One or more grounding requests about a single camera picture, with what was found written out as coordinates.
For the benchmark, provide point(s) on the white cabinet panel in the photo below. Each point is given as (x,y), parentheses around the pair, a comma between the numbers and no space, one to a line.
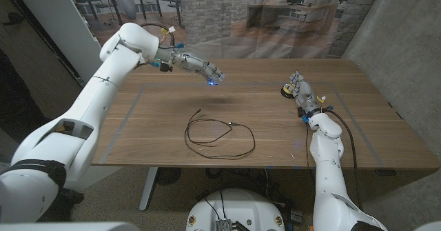
(62,20)

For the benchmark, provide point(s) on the yellow button on black base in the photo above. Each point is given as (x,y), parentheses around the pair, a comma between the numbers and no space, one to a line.
(285,92)

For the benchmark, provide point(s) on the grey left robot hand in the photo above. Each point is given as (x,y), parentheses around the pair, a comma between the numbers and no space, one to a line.
(198,66)

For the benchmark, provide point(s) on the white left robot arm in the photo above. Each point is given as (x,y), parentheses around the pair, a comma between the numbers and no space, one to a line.
(79,120)

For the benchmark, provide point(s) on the white table leg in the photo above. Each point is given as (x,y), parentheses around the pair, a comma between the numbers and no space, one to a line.
(148,189)

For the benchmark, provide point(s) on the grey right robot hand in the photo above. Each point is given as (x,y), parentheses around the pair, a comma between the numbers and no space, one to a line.
(305,94)

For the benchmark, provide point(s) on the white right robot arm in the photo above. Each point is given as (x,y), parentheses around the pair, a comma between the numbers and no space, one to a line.
(327,182)

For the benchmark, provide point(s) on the black round fan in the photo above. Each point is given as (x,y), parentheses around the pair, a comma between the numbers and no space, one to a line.
(169,176)

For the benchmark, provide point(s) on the printed office backdrop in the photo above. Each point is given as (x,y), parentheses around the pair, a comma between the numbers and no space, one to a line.
(241,17)

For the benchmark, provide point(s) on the white robot torso base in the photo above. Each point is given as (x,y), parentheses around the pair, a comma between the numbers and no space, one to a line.
(236,207)

